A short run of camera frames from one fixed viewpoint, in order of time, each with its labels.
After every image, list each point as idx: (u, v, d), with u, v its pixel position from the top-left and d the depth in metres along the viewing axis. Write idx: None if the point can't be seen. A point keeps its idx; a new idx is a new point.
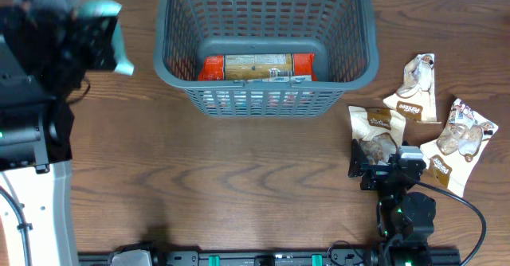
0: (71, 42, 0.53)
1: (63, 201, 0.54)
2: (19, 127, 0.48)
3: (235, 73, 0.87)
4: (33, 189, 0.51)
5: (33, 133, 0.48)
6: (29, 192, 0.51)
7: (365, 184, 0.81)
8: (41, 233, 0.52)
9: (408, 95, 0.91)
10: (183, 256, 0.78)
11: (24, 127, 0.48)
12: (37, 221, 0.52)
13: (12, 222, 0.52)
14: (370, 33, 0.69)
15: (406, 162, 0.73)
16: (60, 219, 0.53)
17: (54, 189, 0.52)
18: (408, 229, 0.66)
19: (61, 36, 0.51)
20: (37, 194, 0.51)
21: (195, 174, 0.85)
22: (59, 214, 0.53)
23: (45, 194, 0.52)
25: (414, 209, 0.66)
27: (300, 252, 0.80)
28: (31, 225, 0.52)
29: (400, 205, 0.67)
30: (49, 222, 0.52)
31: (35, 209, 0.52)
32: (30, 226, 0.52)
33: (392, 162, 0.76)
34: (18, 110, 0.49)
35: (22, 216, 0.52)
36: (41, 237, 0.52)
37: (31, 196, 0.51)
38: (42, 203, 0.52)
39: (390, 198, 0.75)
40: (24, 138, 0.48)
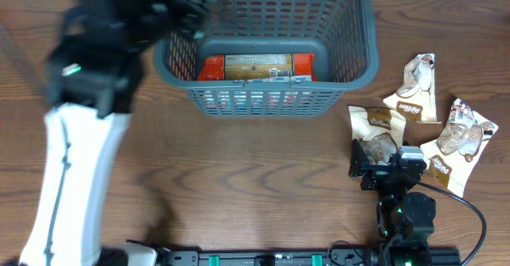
0: (163, 1, 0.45)
1: (108, 152, 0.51)
2: (92, 68, 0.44)
3: (235, 73, 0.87)
4: (84, 128, 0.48)
5: (103, 80, 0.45)
6: (77, 127, 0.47)
7: (365, 184, 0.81)
8: (79, 181, 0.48)
9: (408, 95, 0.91)
10: (183, 256, 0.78)
11: (97, 71, 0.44)
12: (79, 166, 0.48)
13: (56, 162, 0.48)
14: (370, 33, 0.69)
15: (406, 163, 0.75)
16: (101, 170, 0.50)
17: (107, 137, 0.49)
18: (408, 229, 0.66)
19: None
20: (88, 135, 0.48)
21: (195, 174, 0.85)
22: (99, 166, 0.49)
23: (95, 134, 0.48)
25: (415, 209, 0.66)
27: (300, 252, 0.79)
28: (72, 162, 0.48)
29: (401, 205, 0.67)
30: (92, 167, 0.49)
31: (83, 147, 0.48)
32: (71, 164, 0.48)
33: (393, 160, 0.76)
34: (94, 52, 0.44)
35: (68, 150, 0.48)
36: (76, 185, 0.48)
37: (81, 139, 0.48)
38: (89, 146, 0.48)
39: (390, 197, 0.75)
40: (94, 81, 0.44)
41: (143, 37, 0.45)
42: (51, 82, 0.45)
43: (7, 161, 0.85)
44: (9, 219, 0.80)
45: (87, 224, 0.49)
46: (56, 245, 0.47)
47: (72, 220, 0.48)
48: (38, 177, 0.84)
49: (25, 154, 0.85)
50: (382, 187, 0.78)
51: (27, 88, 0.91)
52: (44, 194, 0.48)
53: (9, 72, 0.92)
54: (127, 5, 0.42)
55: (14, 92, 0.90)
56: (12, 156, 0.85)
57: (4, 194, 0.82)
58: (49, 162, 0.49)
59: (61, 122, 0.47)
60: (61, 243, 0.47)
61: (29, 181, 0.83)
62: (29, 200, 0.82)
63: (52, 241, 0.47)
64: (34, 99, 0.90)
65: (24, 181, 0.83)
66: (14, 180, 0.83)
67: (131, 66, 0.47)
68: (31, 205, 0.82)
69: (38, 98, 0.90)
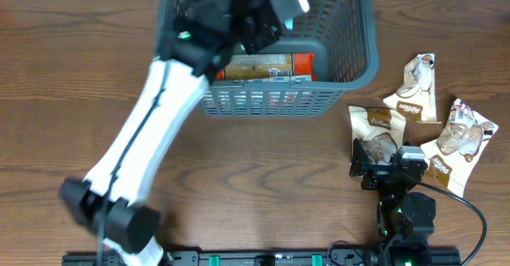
0: (257, 13, 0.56)
1: (184, 111, 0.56)
2: (195, 43, 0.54)
3: (235, 74, 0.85)
4: (177, 80, 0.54)
5: (200, 56, 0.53)
6: (176, 78, 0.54)
7: (365, 184, 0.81)
8: (160, 122, 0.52)
9: (408, 95, 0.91)
10: (183, 256, 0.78)
11: (196, 46, 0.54)
12: (165, 109, 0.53)
13: (146, 102, 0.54)
14: (370, 33, 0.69)
15: (407, 162, 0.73)
16: (178, 123, 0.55)
17: (190, 95, 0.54)
18: (408, 229, 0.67)
19: (256, 3, 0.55)
20: (179, 89, 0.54)
21: (195, 174, 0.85)
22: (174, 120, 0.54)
23: (184, 89, 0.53)
25: (415, 209, 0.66)
27: (300, 252, 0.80)
28: (161, 105, 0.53)
29: (401, 205, 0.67)
30: (172, 118, 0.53)
31: (173, 96, 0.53)
32: (159, 107, 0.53)
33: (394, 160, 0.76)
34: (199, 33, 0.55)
35: (161, 94, 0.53)
36: (157, 125, 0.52)
37: (173, 87, 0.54)
38: (179, 94, 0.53)
39: (391, 197, 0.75)
40: (194, 50, 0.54)
41: (237, 35, 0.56)
42: (164, 41, 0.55)
43: (7, 161, 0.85)
44: (9, 219, 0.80)
45: (149, 168, 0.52)
46: (123, 170, 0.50)
47: (143, 154, 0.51)
48: (38, 177, 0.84)
49: (25, 153, 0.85)
50: (382, 186, 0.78)
51: (26, 87, 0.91)
52: (128, 126, 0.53)
53: (9, 72, 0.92)
54: (238, 4, 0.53)
55: (14, 91, 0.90)
56: (11, 156, 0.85)
57: (5, 194, 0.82)
58: (143, 100, 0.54)
59: (167, 68, 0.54)
60: (128, 172, 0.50)
61: (29, 181, 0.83)
62: (29, 200, 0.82)
63: (121, 166, 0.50)
64: (33, 99, 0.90)
65: (23, 181, 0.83)
66: (14, 180, 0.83)
67: (227, 52, 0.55)
68: (31, 205, 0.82)
69: (37, 97, 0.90)
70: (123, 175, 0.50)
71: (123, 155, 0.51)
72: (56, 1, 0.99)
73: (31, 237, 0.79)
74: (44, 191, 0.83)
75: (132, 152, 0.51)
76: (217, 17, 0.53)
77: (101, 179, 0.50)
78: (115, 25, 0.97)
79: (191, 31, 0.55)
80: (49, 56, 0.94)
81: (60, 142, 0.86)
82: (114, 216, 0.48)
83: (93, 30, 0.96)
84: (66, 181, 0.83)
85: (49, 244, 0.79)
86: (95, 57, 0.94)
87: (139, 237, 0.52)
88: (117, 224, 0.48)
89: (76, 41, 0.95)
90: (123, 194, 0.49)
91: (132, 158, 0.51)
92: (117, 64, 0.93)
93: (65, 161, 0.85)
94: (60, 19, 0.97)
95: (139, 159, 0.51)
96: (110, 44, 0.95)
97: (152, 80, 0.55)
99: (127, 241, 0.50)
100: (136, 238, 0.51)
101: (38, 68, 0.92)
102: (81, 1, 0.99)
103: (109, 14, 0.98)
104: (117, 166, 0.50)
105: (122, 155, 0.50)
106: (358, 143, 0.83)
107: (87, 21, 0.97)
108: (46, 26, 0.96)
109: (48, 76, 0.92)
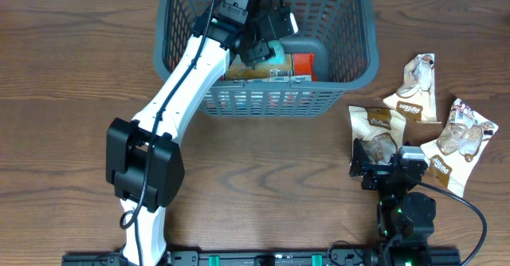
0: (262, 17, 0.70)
1: (213, 77, 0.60)
2: (222, 29, 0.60)
3: (235, 73, 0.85)
4: (213, 48, 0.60)
5: (225, 38, 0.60)
6: (211, 48, 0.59)
7: (366, 183, 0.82)
8: (197, 80, 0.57)
9: (408, 95, 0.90)
10: (183, 256, 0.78)
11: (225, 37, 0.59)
12: (201, 72, 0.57)
13: (182, 64, 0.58)
14: (370, 33, 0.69)
15: (407, 163, 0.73)
16: (206, 88, 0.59)
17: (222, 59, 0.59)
18: (408, 229, 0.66)
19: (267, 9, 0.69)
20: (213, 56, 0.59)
21: (196, 174, 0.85)
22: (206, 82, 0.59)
23: (217, 54, 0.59)
25: (415, 209, 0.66)
27: (301, 252, 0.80)
28: (198, 67, 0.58)
29: (401, 205, 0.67)
30: (206, 77, 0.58)
31: (209, 63, 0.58)
32: (196, 68, 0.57)
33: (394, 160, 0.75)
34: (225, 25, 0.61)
35: (198, 58, 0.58)
36: (194, 83, 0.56)
37: (207, 54, 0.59)
38: (213, 60, 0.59)
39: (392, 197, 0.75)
40: (221, 37, 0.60)
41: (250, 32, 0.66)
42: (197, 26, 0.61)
43: (7, 161, 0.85)
44: (10, 219, 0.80)
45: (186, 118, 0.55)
46: (167, 113, 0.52)
47: (185, 102, 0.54)
48: (38, 177, 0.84)
49: (25, 153, 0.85)
50: (382, 186, 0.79)
51: (27, 87, 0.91)
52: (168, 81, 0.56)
53: (10, 72, 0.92)
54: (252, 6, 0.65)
55: (14, 91, 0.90)
56: (11, 156, 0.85)
57: (5, 194, 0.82)
58: (181, 64, 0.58)
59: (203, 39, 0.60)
60: (173, 114, 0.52)
61: (29, 181, 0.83)
62: (29, 199, 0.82)
63: (166, 110, 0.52)
64: (34, 99, 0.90)
65: (23, 181, 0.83)
66: (14, 180, 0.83)
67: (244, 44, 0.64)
68: (32, 205, 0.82)
69: (38, 97, 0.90)
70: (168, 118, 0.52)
71: (166, 101, 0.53)
72: (56, 1, 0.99)
73: (31, 237, 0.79)
74: (44, 190, 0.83)
75: (174, 99, 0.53)
76: (240, 16, 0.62)
77: (147, 119, 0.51)
78: (115, 25, 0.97)
79: (220, 18, 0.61)
80: (49, 56, 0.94)
81: (61, 141, 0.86)
82: (158, 150, 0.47)
83: (93, 30, 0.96)
84: (66, 181, 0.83)
85: (49, 244, 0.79)
86: (95, 57, 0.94)
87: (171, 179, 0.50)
88: (161, 160, 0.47)
89: (76, 41, 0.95)
90: (169, 131, 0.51)
91: (175, 104, 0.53)
92: (117, 64, 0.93)
93: (65, 161, 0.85)
94: (60, 19, 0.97)
95: (181, 109, 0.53)
96: (110, 44, 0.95)
97: (189, 48, 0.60)
99: (162, 182, 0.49)
100: (168, 183, 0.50)
101: (38, 67, 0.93)
102: (82, 1, 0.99)
103: (109, 14, 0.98)
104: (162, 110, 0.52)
105: (166, 102, 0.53)
106: (358, 143, 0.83)
107: (87, 21, 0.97)
108: (46, 26, 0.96)
109: (48, 76, 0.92)
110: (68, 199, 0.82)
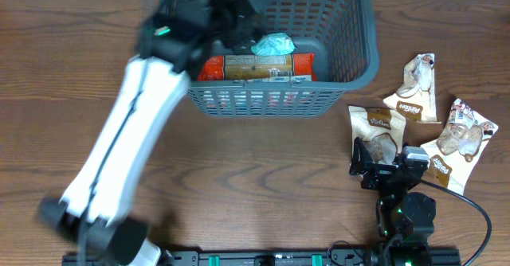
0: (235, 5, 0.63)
1: (161, 115, 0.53)
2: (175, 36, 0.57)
3: (235, 73, 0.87)
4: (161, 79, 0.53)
5: (180, 48, 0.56)
6: (154, 82, 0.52)
7: (366, 182, 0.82)
8: (136, 130, 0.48)
9: (408, 95, 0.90)
10: (183, 256, 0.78)
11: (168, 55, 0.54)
12: (143, 113, 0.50)
13: (120, 107, 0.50)
14: (370, 33, 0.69)
15: (412, 163, 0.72)
16: (155, 131, 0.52)
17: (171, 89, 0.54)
18: (408, 229, 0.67)
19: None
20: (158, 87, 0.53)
21: (196, 174, 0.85)
22: (156, 123, 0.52)
23: (162, 88, 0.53)
25: (415, 209, 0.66)
27: (301, 252, 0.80)
28: (139, 108, 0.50)
29: (401, 205, 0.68)
30: (148, 125, 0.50)
31: (153, 98, 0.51)
32: (135, 111, 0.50)
33: (398, 161, 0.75)
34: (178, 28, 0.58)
35: (137, 99, 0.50)
36: (133, 134, 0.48)
37: (151, 88, 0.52)
38: (159, 95, 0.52)
39: (393, 197, 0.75)
40: (173, 46, 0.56)
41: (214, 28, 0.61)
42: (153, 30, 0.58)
43: (7, 161, 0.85)
44: (9, 219, 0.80)
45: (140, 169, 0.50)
46: (100, 186, 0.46)
47: (121, 167, 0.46)
48: (38, 177, 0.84)
49: (25, 153, 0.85)
50: (383, 185, 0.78)
51: (27, 87, 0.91)
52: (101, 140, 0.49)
53: (9, 72, 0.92)
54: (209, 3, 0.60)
55: (13, 91, 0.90)
56: (11, 156, 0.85)
57: (4, 194, 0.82)
58: (117, 108, 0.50)
59: (144, 69, 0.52)
60: (107, 185, 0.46)
61: (29, 181, 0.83)
62: (29, 200, 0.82)
63: (98, 183, 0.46)
64: (33, 99, 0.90)
65: (23, 181, 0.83)
66: (14, 180, 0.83)
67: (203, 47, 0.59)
68: (31, 205, 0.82)
69: (38, 97, 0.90)
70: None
71: (97, 177, 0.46)
72: (56, 1, 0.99)
73: (31, 237, 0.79)
74: (44, 191, 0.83)
75: (106, 172, 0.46)
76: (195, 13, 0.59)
77: (80, 197, 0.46)
78: (115, 25, 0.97)
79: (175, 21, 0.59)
80: (49, 56, 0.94)
81: (61, 142, 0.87)
82: (92, 229, 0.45)
83: (93, 30, 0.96)
84: (67, 181, 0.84)
85: (49, 244, 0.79)
86: (95, 57, 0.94)
87: (119, 239, 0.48)
88: (100, 241, 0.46)
89: (76, 41, 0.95)
90: (106, 212, 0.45)
91: (107, 177, 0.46)
92: (117, 64, 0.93)
93: (65, 162, 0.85)
94: (60, 19, 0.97)
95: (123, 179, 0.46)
96: (110, 44, 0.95)
97: (128, 83, 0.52)
99: (109, 253, 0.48)
100: (116, 250, 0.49)
101: (38, 68, 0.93)
102: (81, 1, 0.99)
103: (110, 14, 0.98)
104: (95, 185, 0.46)
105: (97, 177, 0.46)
106: (359, 142, 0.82)
107: (87, 21, 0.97)
108: (46, 26, 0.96)
109: (48, 76, 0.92)
110: None
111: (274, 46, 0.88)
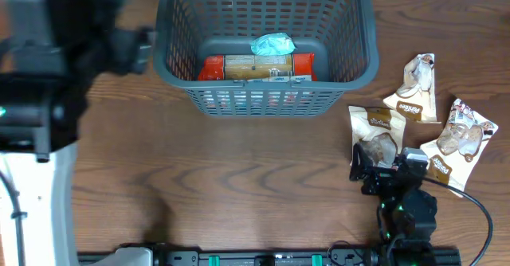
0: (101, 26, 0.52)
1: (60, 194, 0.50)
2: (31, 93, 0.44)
3: (234, 73, 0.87)
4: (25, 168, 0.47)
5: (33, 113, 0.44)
6: (18, 171, 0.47)
7: (367, 186, 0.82)
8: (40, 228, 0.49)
9: (408, 95, 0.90)
10: (183, 256, 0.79)
11: (29, 100, 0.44)
12: (34, 214, 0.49)
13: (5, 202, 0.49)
14: (370, 33, 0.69)
15: (411, 163, 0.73)
16: (60, 209, 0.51)
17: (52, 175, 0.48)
18: (410, 227, 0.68)
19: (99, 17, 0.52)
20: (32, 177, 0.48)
21: (196, 174, 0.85)
22: (58, 196, 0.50)
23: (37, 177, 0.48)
25: (416, 205, 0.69)
27: (301, 252, 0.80)
28: (29, 213, 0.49)
29: (402, 202, 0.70)
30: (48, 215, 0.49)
31: (28, 194, 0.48)
32: (25, 215, 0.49)
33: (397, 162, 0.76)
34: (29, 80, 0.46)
35: (14, 200, 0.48)
36: (36, 228, 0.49)
37: (24, 185, 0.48)
38: (41, 183, 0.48)
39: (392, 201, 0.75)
40: (29, 115, 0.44)
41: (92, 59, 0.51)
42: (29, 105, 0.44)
43: None
44: None
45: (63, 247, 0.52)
46: None
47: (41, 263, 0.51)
48: None
49: None
50: (383, 189, 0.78)
51: None
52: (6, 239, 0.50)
53: None
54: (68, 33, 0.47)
55: None
56: None
57: None
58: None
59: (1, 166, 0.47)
60: None
61: None
62: None
63: None
64: None
65: None
66: None
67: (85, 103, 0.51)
68: None
69: None
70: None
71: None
72: None
73: None
74: None
75: None
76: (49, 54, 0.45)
77: None
78: None
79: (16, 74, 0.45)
80: None
81: None
82: None
83: None
84: None
85: None
86: None
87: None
88: None
89: None
90: None
91: None
92: None
93: None
94: None
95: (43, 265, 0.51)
96: None
97: None
99: None
100: None
101: None
102: None
103: None
104: None
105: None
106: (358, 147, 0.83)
107: None
108: None
109: None
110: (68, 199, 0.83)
111: (274, 46, 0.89)
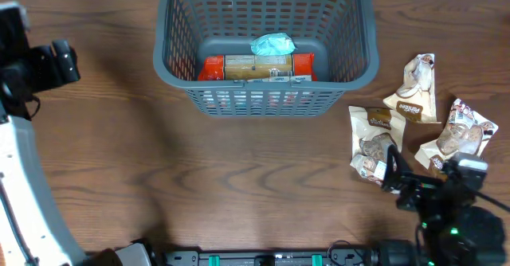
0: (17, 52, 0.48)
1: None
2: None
3: (235, 73, 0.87)
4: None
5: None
6: None
7: (403, 201, 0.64)
8: None
9: (408, 95, 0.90)
10: (183, 256, 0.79)
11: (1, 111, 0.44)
12: None
13: None
14: (370, 33, 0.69)
15: (466, 172, 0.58)
16: None
17: (15, 134, 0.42)
18: (466, 256, 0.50)
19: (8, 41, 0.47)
20: None
21: (196, 174, 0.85)
22: None
23: None
25: (476, 228, 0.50)
27: (300, 252, 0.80)
28: None
29: (456, 224, 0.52)
30: None
31: None
32: None
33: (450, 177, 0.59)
34: None
35: None
36: None
37: None
38: None
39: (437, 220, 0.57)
40: None
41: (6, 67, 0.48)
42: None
43: None
44: None
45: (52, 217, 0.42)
46: None
47: None
48: None
49: None
50: (424, 205, 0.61)
51: None
52: None
53: None
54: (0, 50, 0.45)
55: None
56: None
57: None
58: None
59: None
60: None
61: None
62: None
63: None
64: None
65: None
66: None
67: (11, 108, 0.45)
68: None
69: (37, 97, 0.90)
70: (38, 251, 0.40)
71: None
72: (56, 1, 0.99)
73: None
74: None
75: None
76: None
77: None
78: (115, 25, 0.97)
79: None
80: None
81: (61, 142, 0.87)
82: None
83: (93, 30, 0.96)
84: (67, 181, 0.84)
85: None
86: (95, 57, 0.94)
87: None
88: None
89: (76, 41, 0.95)
90: None
91: None
92: (117, 64, 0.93)
93: (65, 162, 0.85)
94: (61, 19, 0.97)
95: None
96: (110, 44, 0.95)
97: None
99: None
100: None
101: None
102: (82, 1, 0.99)
103: (110, 14, 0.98)
104: None
105: None
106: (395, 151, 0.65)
107: (87, 21, 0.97)
108: (45, 26, 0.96)
109: None
110: (69, 199, 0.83)
111: (274, 46, 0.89)
